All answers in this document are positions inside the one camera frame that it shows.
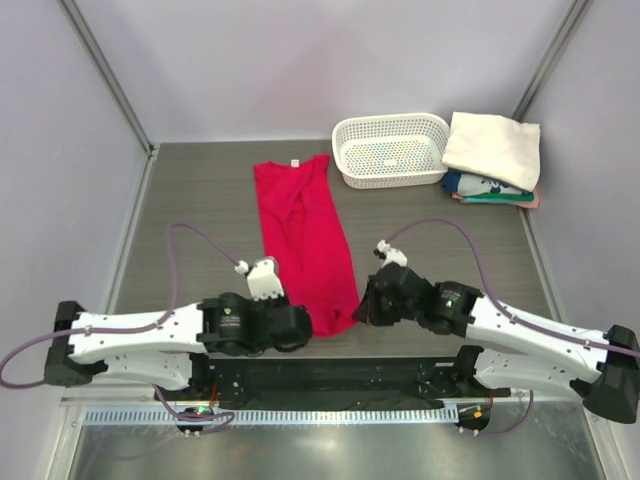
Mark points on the folded cream t-shirt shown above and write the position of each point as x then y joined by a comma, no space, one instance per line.
495,147

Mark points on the white plastic basket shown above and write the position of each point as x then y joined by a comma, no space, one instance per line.
389,151

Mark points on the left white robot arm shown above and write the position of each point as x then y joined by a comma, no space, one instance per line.
172,354

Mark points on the folded blue white t-shirt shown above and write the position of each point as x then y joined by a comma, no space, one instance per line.
465,184

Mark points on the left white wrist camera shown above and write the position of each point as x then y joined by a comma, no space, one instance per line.
262,278

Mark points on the aluminium rail profile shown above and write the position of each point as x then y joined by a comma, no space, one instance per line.
377,400

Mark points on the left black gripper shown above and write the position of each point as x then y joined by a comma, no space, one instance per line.
279,301

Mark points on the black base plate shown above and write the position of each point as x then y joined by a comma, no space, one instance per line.
238,380

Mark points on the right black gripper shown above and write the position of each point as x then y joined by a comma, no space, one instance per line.
369,311

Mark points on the folded pink t-shirt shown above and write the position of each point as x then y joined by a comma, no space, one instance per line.
532,205

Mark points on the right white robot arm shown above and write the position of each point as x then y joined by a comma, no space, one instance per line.
599,367

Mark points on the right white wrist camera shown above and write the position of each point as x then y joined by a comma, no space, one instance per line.
388,255

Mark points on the white slotted cable duct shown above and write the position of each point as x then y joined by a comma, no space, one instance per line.
158,416

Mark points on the red t-shirt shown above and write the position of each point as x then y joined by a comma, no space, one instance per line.
301,229

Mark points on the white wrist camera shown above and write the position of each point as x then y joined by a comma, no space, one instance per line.
262,278
388,255

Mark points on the folded green t-shirt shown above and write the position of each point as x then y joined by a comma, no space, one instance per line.
501,198

